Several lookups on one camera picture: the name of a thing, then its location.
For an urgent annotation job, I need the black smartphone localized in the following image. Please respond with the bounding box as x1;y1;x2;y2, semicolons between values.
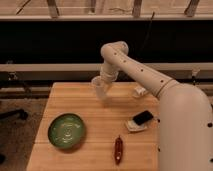
133;110;154;125

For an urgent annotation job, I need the green ceramic bowl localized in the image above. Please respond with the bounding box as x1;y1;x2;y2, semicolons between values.
47;113;86;150

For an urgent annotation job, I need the white ceramic cup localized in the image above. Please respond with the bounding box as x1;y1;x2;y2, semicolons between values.
91;76;107;100

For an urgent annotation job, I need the black chair base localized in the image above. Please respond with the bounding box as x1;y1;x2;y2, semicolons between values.
0;109;28;120

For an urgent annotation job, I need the small white dish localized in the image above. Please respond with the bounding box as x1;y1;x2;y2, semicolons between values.
125;120;147;132

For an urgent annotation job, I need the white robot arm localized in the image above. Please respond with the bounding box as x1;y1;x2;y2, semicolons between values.
100;41;213;171

